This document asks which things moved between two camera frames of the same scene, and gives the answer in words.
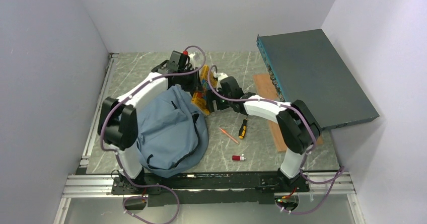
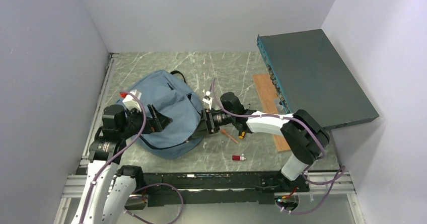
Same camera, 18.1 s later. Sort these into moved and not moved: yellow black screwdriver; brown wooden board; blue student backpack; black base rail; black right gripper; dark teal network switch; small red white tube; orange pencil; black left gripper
Moved: black left gripper; black right gripper; blue student backpack
Not moved: orange pencil; yellow black screwdriver; small red white tube; black base rail; brown wooden board; dark teal network switch
